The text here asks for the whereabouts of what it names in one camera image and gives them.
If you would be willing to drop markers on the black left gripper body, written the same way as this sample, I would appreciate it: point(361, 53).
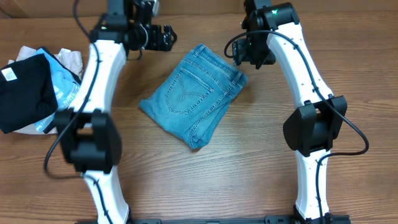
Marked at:
point(154, 42)

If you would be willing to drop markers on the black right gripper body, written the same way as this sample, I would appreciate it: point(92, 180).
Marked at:
point(256, 53)

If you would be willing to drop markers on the light blue denim jeans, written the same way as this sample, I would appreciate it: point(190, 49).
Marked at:
point(195, 96)

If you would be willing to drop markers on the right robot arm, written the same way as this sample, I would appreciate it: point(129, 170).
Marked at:
point(274, 34)

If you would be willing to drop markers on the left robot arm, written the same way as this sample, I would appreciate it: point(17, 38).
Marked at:
point(86, 133)

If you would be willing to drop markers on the beige folded garment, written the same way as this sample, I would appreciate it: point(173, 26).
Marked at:
point(73, 61)

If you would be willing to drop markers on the light blue printed shirt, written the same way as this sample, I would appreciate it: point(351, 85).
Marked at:
point(65, 83)

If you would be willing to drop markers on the black folded shirt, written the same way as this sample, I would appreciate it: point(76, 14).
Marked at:
point(27, 94)

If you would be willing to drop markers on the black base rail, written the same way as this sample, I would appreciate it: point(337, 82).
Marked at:
point(211, 221)

